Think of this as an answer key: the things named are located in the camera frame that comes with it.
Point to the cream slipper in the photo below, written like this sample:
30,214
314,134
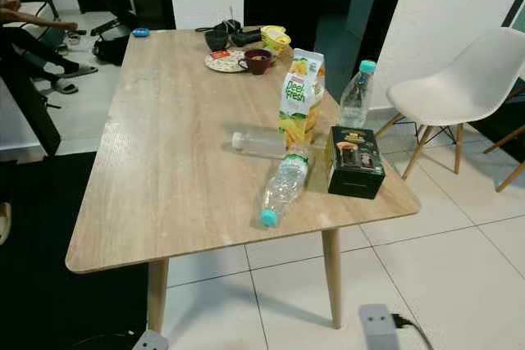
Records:
5,223

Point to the seated person in black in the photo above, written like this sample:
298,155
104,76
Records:
33,47

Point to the black bag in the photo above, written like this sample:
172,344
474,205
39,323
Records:
111,45

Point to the black floor mat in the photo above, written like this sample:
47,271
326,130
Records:
66,301

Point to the light wooden table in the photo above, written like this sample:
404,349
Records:
180,153

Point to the small blue object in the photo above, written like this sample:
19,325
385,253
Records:
140,32

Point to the patterned round plate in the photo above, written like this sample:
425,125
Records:
220,65

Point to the small red packet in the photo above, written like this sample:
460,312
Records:
220,55

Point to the black mug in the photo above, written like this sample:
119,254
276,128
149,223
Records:
216,41

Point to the dark red mug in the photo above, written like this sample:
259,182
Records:
257,62

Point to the yellow green juice carton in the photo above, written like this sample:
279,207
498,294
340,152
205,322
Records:
299,96

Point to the white plastic chair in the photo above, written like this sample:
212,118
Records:
459,84
510,143

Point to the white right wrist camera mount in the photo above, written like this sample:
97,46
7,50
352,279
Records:
379,329

